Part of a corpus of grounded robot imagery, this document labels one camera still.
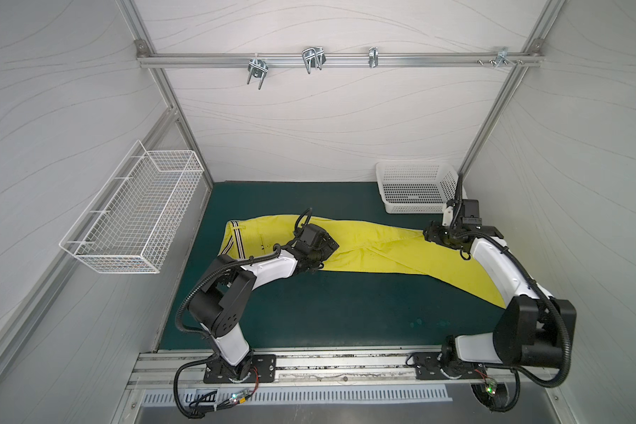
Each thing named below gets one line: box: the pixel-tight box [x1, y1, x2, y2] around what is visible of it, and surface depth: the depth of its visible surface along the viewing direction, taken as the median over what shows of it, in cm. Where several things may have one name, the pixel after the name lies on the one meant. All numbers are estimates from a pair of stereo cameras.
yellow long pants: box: [220, 215, 507, 308], surface depth 100 cm
